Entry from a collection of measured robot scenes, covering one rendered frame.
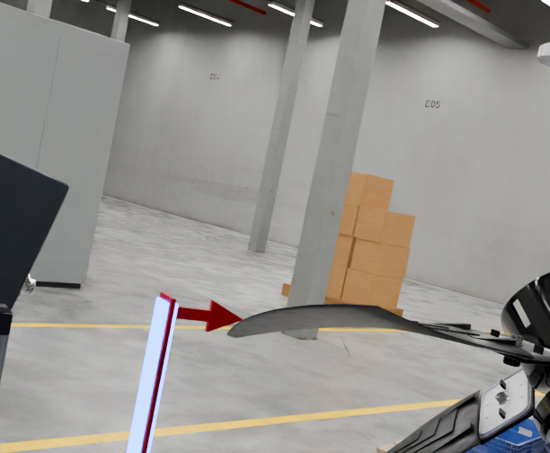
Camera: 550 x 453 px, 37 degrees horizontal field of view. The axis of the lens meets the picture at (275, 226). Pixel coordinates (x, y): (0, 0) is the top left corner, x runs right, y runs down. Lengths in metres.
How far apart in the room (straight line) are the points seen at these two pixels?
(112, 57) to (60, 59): 0.51
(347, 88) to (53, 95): 2.48
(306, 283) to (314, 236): 0.41
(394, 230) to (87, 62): 3.85
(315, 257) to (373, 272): 2.10
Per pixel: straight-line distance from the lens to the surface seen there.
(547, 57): 0.79
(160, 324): 0.59
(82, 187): 7.36
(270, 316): 0.65
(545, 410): 0.80
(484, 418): 0.89
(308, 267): 7.03
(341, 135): 6.99
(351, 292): 9.13
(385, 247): 9.00
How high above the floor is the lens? 1.29
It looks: 3 degrees down
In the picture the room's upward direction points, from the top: 11 degrees clockwise
